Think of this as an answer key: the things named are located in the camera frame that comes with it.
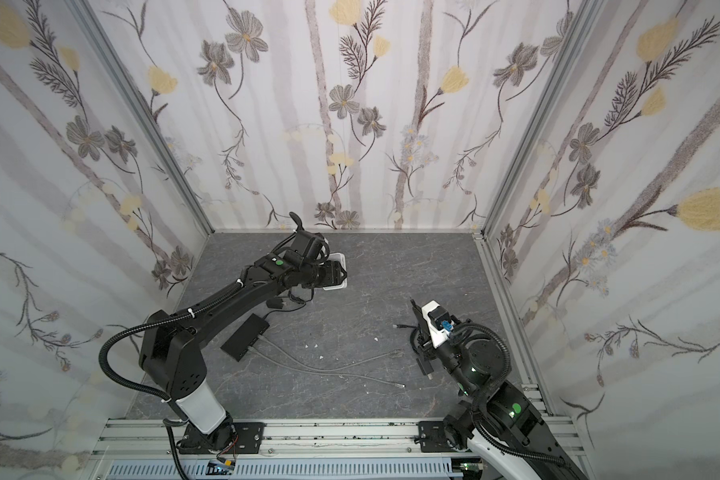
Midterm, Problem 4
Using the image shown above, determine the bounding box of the aluminium mounting rail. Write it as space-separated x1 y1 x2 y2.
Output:
92 416 583 460

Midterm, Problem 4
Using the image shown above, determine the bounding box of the coiled black ethernet cable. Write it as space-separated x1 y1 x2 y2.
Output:
393 322 424 355

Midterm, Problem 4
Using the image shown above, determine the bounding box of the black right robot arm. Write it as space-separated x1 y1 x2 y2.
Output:
409 301 586 479

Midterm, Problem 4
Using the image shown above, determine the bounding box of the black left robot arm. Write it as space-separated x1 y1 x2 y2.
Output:
98 214 347 453

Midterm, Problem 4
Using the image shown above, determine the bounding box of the white slotted cable duct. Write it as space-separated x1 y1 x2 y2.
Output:
107 458 457 480

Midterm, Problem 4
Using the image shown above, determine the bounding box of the black network switch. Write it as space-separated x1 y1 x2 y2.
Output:
221 314 270 362

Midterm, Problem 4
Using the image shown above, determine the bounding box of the black power adapter with cable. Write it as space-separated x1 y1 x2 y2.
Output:
265 289 314 312

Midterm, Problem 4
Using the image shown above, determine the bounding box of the white network switch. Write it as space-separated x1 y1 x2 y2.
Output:
321 252 348 291

